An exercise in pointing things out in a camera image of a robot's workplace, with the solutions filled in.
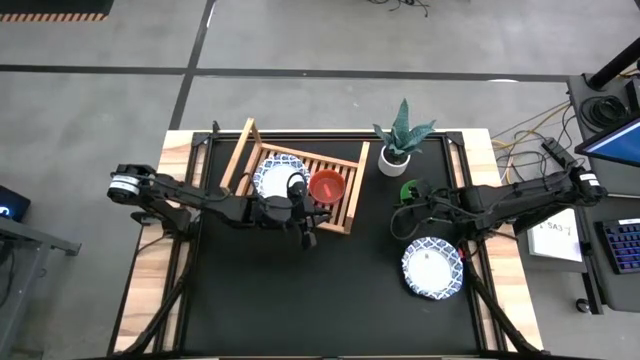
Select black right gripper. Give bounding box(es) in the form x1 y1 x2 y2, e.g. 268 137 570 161
399 180 464 227

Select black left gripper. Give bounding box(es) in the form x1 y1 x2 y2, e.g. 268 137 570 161
249 189 333 251

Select green plastic bowl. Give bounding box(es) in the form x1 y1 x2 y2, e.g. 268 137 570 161
399 179 426 204

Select red plastic bowl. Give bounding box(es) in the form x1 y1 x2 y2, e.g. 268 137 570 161
308 168 347 206

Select blue patterned paper plate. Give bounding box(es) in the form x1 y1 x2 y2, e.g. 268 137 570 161
252 153 312 202
400 236 465 301

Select wooden slatted shelf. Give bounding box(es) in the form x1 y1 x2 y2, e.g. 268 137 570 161
219 117 372 235

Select white plant pot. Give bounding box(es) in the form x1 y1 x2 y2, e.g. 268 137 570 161
378 144 413 178

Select green snake plant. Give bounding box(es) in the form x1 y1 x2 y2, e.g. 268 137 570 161
373 98 437 162

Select black table mat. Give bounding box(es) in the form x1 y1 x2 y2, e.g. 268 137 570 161
182 137 482 357

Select white paper sheet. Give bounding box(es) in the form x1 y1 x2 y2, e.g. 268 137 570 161
526 219 584 264

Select black power strip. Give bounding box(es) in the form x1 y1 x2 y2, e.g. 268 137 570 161
540 137 580 172

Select computer monitor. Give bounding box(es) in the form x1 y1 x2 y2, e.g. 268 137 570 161
574 117 640 169

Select backlit black keyboard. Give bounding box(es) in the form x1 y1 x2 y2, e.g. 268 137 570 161
594 217 640 276

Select grey desk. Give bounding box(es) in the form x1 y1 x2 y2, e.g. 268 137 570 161
567 72 640 315

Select black pole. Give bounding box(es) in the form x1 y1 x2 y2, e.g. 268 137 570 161
587 37 640 92

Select grey metal cart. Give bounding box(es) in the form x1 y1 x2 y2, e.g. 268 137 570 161
0 214 82 360

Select black device with blue light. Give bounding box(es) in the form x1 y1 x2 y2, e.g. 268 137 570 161
0 184 32 224

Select orange black striped mat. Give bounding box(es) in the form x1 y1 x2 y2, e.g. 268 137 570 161
0 0 116 24

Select yellow floor cable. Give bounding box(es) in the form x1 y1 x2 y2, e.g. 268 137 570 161
492 102 572 186

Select loose black floor cables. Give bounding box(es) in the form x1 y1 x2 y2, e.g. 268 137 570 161
367 0 432 19

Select coiled black cable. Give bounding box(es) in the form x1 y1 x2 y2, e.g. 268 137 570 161
579 94 632 134

